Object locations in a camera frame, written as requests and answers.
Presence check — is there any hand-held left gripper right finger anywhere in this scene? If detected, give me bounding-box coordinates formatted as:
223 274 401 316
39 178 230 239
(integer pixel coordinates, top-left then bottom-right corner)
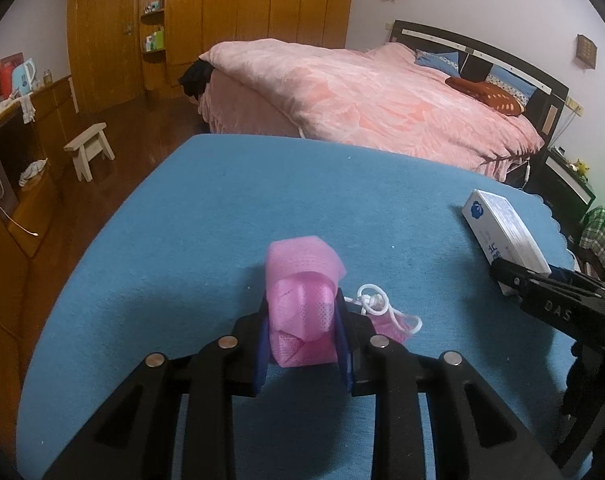
333 290 566 480

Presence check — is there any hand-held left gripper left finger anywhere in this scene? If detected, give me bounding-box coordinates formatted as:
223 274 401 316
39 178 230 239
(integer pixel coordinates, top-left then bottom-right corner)
42 295 272 480

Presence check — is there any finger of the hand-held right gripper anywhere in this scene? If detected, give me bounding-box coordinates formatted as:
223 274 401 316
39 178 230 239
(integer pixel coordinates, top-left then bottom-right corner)
490 257 553 296
550 269 605 293

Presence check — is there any white cardboard box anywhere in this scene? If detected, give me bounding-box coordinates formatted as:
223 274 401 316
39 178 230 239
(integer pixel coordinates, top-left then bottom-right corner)
461 189 553 297

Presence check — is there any pink face mask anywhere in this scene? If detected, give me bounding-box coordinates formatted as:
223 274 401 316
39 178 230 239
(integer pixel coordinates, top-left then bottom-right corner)
265 234 423 368

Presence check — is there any plaid bag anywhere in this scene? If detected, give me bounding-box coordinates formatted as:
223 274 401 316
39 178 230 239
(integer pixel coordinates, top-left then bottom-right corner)
577 205 605 281

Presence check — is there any dark nightstand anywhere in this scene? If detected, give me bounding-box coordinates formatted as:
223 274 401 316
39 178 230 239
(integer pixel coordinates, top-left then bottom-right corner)
525 146 597 226

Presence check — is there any blue table cloth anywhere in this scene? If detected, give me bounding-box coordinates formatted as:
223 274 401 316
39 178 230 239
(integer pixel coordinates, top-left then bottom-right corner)
16 132 596 480

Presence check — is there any brown dotted pillow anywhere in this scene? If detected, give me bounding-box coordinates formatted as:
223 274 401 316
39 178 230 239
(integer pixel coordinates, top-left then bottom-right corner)
445 76 526 117

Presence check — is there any blue pillow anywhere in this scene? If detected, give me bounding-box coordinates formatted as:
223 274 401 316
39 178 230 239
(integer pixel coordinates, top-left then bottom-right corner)
415 50 461 71
485 72 538 103

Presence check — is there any dark wooden bed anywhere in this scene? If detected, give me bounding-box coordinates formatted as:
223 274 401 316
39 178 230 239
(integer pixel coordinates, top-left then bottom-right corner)
197 20 571 191

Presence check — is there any pink blanket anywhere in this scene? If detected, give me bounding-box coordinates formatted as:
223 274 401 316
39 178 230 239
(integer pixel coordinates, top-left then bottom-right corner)
198 38 546 181

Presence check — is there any wooden side cabinet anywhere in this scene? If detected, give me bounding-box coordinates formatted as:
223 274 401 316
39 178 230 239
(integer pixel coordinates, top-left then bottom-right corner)
0 74 80 461

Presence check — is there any small wooden stool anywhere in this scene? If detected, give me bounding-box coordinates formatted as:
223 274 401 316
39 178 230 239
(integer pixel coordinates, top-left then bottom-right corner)
63 122 116 182

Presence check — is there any black clothing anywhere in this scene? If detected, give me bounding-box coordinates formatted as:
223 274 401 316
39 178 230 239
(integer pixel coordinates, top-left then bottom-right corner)
179 60 216 101

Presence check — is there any white cloth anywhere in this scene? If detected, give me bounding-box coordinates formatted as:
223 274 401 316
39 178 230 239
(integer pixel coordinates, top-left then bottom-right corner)
18 158 48 187
0 91 37 123

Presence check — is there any wooden wardrobe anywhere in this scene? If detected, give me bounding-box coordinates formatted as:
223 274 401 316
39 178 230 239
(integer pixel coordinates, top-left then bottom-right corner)
54 0 357 113

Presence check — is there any light blue kettle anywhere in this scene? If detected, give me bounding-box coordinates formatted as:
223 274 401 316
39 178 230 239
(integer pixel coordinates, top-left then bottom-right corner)
11 59 37 96

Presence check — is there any brown wall lamp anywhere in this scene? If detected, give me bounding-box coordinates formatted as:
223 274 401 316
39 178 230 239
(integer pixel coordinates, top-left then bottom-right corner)
577 34 598 68

